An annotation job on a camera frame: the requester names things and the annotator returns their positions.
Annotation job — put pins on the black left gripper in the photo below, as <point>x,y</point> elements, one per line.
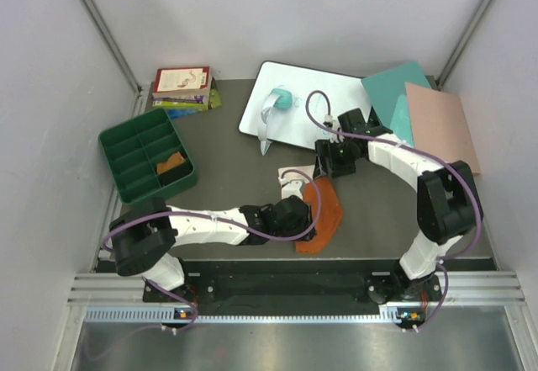
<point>303,224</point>

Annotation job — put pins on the white dry-erase board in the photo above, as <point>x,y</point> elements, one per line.
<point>315,94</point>

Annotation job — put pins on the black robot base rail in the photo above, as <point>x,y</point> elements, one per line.
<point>301,287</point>

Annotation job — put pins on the red cover book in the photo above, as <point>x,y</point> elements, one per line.
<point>182,82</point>

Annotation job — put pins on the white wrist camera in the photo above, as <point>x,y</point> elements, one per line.
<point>293,188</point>
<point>332,128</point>

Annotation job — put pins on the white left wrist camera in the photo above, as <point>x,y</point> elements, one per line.
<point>293,188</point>

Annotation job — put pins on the green divided plastic tray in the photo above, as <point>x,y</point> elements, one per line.
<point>132,150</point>

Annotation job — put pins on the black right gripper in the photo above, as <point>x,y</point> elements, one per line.
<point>325,148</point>

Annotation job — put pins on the dark teal folding board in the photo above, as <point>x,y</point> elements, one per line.
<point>384,88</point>

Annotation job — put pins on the pink folding board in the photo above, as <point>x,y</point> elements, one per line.
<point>439,126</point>

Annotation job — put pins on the mustard brown underwear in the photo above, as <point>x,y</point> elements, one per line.
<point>176,159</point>

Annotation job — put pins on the orange underwear white waistband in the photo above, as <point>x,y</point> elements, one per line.
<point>331,212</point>

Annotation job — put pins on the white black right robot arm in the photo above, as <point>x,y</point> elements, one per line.
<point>448,205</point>

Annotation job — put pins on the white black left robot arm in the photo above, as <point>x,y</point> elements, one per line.
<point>140,240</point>

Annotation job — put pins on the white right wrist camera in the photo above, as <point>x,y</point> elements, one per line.
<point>332,128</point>

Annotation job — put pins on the blue cover book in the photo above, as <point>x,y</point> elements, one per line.
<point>179,113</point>

